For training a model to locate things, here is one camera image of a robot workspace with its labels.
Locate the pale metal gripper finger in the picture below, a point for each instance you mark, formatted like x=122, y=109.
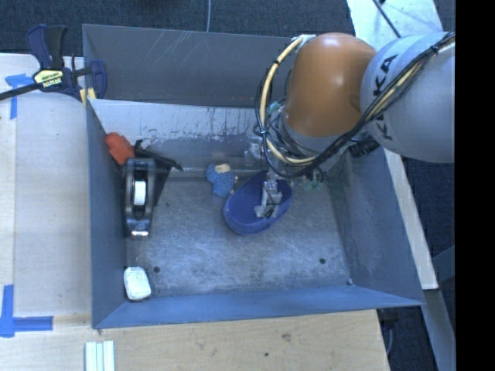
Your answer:
x=272, y=191
x=263, y=210

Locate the blue plastic bowl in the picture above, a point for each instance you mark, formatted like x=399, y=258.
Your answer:
x=241, y=215

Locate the blue toy figure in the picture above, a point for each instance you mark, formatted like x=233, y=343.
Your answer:
x=222, y=182

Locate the grey metal bin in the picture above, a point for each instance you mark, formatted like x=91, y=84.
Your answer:
x=239, y=257

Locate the black and grey tape dispenser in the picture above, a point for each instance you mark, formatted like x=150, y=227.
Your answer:
x=138, y=207

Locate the orange-red plastic thing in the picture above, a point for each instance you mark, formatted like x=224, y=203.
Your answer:
x=119, y=147

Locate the white rectangular block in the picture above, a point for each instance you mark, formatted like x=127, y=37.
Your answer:
x=137, y=283

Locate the pale wood board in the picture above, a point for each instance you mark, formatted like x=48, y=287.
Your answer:
x=52, y=207

